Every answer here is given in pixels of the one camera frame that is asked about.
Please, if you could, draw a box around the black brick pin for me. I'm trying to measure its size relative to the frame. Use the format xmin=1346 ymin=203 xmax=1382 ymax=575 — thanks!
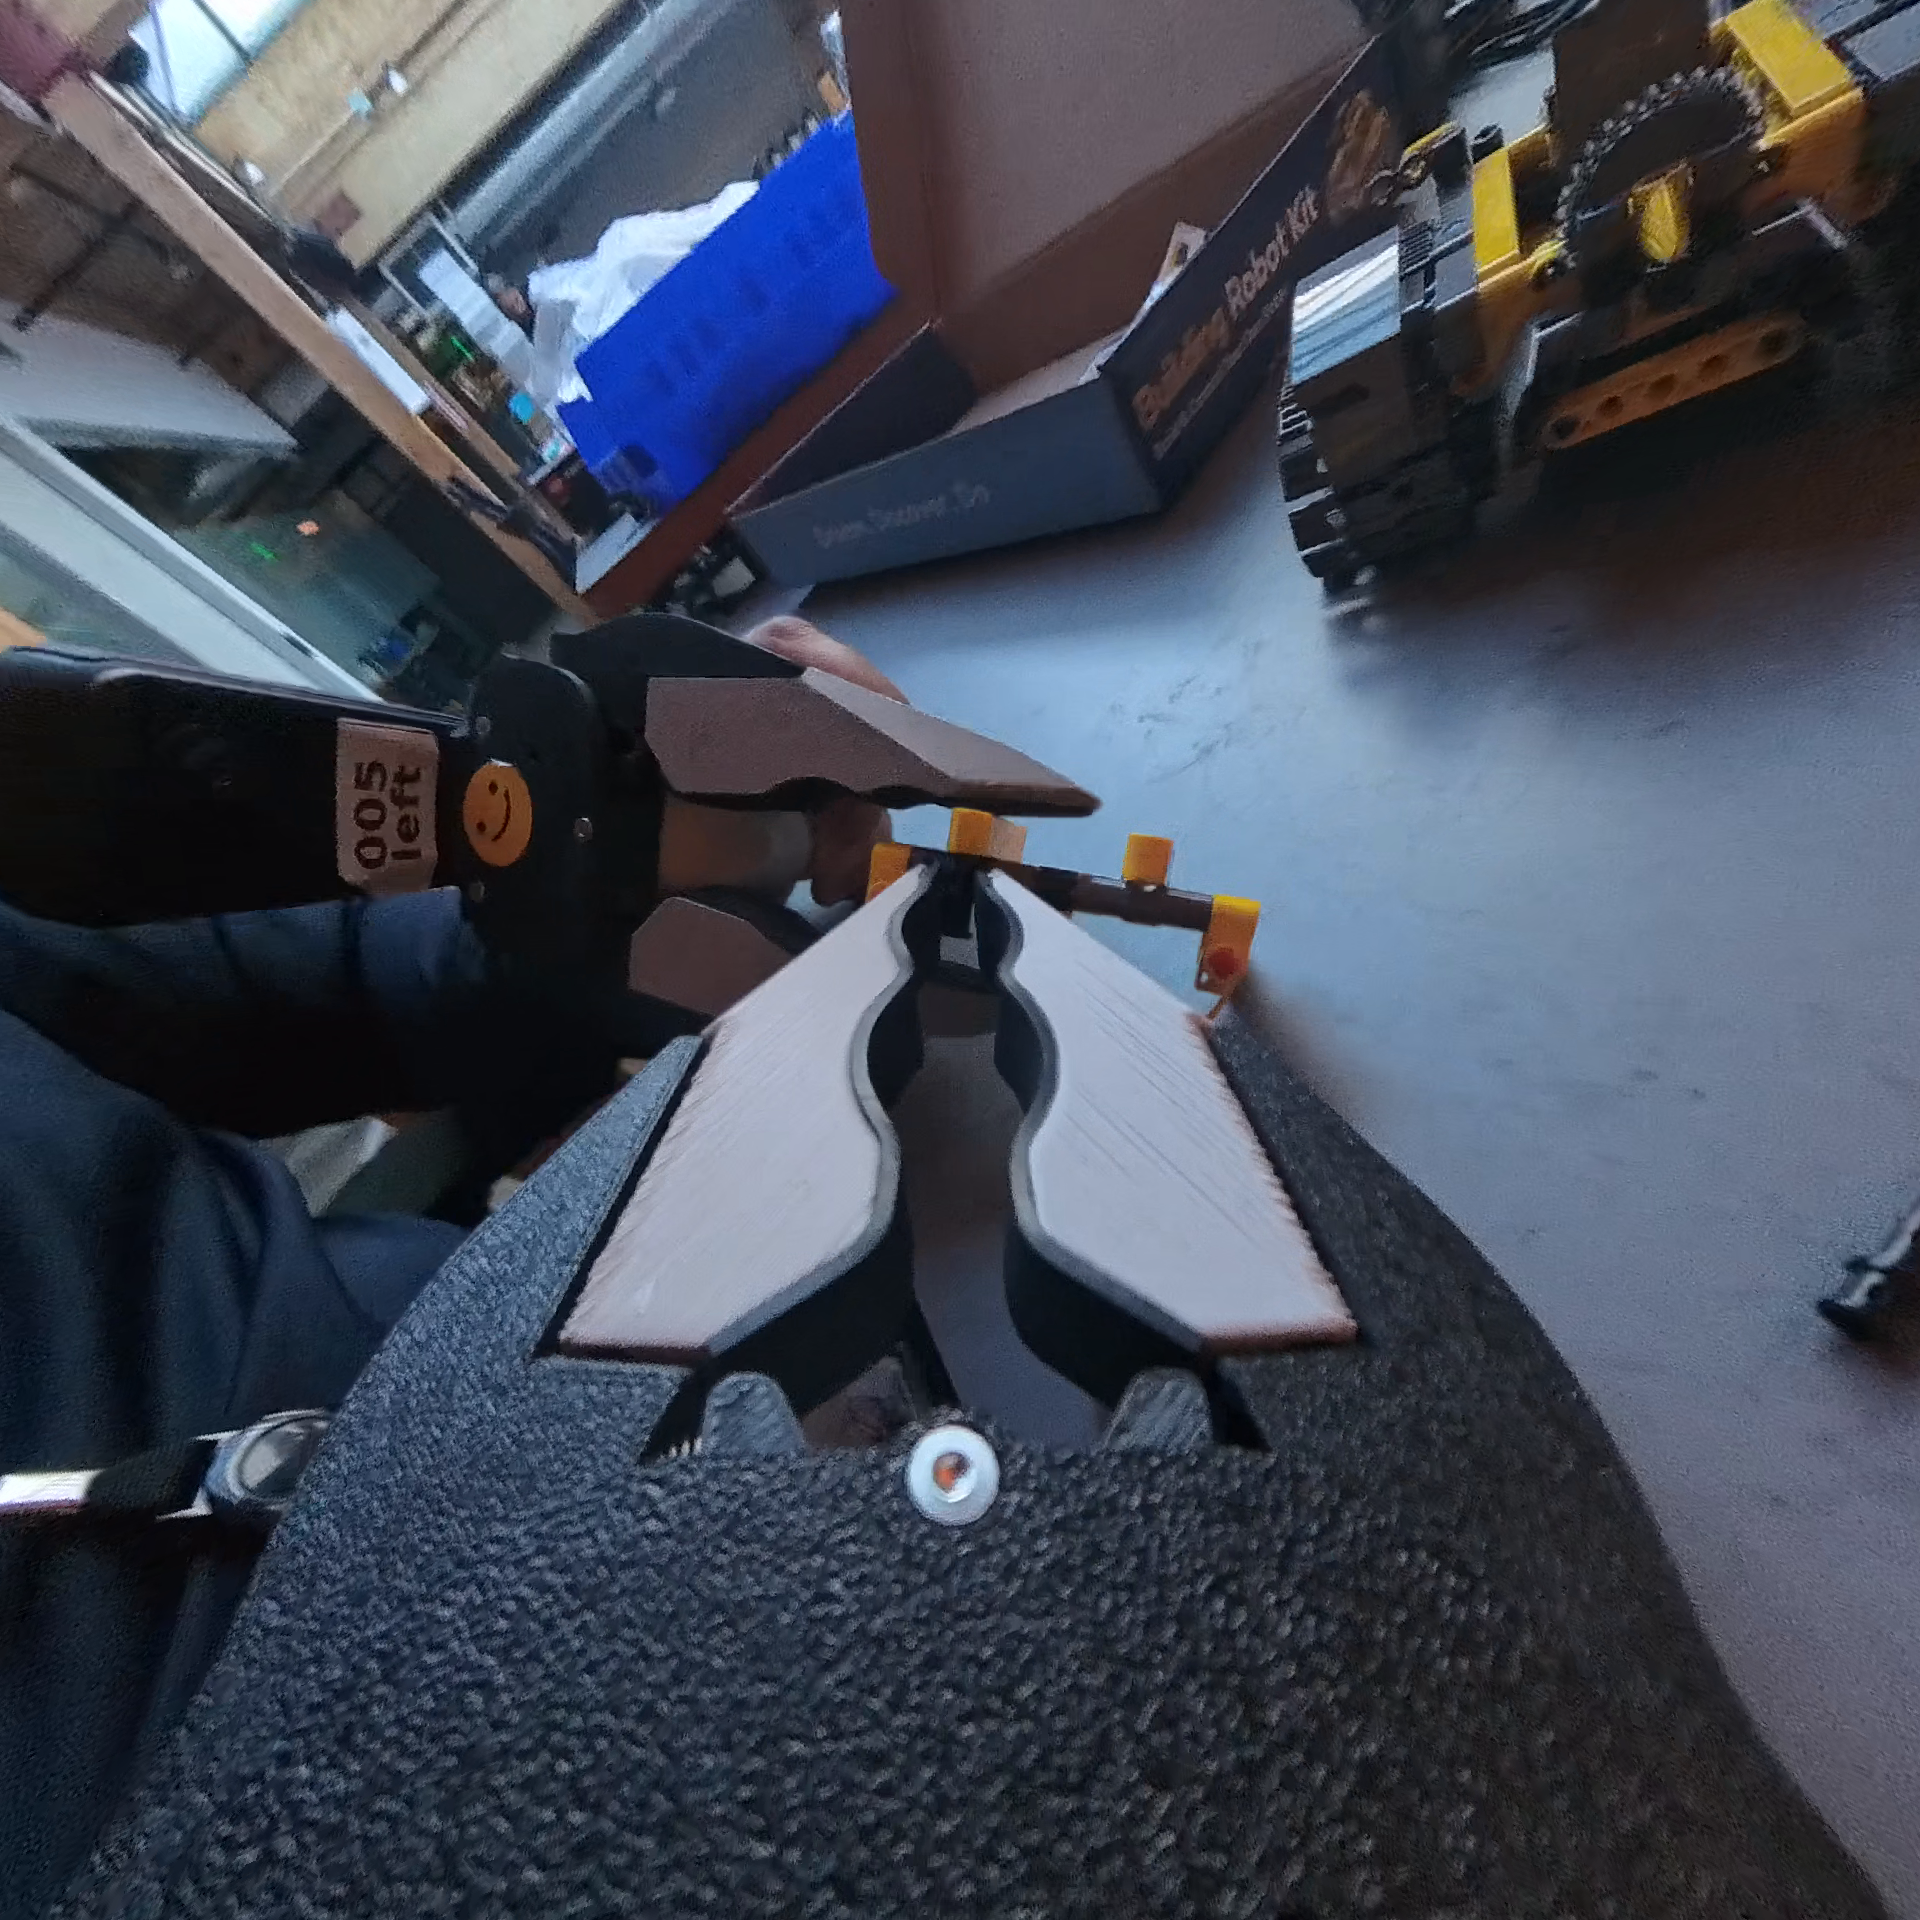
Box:
xmin=1817 ymin=1192 xmax=1920 ymax=1340

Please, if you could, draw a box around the wooden shelf beam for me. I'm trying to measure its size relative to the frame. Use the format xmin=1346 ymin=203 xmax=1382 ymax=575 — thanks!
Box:
xmin=43 ymin=73 xmax=597 ymax=620

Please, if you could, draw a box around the person's left forearm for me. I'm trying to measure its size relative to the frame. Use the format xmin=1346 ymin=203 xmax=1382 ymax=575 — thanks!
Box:
xmin=0 ymin=884 xmax=708 ymax=1141

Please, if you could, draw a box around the yellow toy brick assembly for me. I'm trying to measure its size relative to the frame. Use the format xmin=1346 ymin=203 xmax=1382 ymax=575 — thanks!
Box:
xmin=865 ymin=806 xmax=1265 ymax=1001

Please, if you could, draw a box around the brown upright panel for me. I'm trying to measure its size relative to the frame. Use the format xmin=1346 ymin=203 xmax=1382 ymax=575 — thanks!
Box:
xmin=840 ymin=0 xmax=1378 ymax=349

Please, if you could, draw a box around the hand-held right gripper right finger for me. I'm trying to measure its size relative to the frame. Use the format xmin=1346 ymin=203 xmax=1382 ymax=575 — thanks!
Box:
xmin=972 ymin=870 xmax=1359 ymax=1355

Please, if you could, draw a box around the blue plastic crate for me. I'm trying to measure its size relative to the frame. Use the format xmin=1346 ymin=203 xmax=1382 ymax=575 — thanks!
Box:
xmin=569 ymin=111 xmax=897 ymax=520

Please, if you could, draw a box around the white plastic bag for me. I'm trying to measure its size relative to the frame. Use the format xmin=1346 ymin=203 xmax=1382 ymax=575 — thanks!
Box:
xmin=527 ymin=179 xmax=762 ymax=409

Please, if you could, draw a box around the grey desk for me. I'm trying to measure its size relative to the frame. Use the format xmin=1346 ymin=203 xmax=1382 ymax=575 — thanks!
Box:
xmin=600 ymin=269 xmax=1920 ymax=1908

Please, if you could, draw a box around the person's left hand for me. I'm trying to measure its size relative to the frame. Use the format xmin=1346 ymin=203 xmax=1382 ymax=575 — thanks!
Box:
xmin=745 ymin=613 xmax=912 ymax=912

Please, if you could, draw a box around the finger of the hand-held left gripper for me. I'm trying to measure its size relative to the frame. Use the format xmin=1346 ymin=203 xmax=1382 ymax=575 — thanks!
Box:
xmin=642 ymin=665 xmax=1102 ymax=821
xmin=626 ymin=894 xmax=821 ymax=1025

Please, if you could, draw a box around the person's dark clothed body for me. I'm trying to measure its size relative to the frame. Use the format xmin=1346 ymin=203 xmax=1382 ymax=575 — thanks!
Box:
xmin=0 ymin=1004 xmax=482 ymax=1920

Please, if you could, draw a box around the grey yellow toy brick vehicle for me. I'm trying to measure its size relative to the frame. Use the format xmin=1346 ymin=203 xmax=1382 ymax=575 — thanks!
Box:
xmin=1273 ymin=0 xmax=1920 ymax=597

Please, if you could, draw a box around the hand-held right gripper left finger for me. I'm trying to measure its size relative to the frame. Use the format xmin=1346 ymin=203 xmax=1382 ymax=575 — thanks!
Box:
xmin=557 ymin=865 xmax=927 ymax=1361

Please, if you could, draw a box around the dark printed box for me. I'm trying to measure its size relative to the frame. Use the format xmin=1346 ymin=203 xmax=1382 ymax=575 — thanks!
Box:
xmin=725 ymin=29 xmax=1446 ymax=590

